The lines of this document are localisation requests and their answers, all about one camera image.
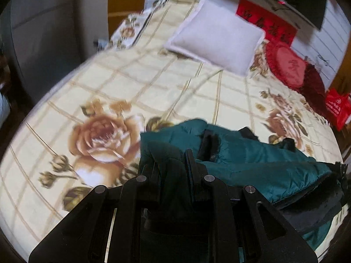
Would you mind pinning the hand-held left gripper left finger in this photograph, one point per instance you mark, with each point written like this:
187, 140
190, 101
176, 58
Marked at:
149, 189

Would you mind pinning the grey refrigerator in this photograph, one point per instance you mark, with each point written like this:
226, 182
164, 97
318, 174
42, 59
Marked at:
52, 27

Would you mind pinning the green puffer jacket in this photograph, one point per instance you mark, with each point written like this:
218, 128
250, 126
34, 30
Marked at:
246, 159

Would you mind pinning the dark red velvet pillow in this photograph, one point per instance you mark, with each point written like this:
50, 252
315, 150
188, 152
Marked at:
312, 87

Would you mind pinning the red shopping bag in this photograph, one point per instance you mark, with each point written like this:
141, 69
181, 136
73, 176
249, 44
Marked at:
338, 106

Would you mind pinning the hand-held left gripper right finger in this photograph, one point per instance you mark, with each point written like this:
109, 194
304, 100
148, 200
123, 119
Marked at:
189, 169

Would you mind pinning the white pillow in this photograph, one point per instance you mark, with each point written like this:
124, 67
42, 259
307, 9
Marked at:
216, 37

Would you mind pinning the red paper wall banner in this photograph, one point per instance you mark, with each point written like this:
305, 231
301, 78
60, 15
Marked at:
263, 19

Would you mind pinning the red heart-shaped pillow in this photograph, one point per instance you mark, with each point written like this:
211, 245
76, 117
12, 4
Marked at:
289, 65

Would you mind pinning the wooden door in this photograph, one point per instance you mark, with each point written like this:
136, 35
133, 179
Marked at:
342, 80
124, 0

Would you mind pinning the bed with floral sheet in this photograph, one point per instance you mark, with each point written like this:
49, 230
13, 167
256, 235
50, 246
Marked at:
137, 82

